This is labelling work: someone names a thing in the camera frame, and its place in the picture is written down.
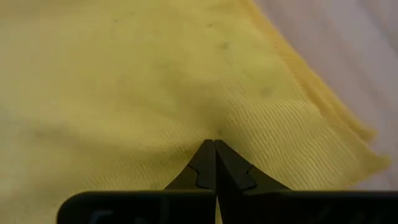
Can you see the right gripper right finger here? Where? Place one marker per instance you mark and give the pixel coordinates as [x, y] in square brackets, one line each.
[280, 208]

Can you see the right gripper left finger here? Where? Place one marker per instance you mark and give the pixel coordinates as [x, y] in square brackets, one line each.
[140, 208]

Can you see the yellow microfiber towel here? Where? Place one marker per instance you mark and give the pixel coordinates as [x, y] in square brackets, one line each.
[140, 77]

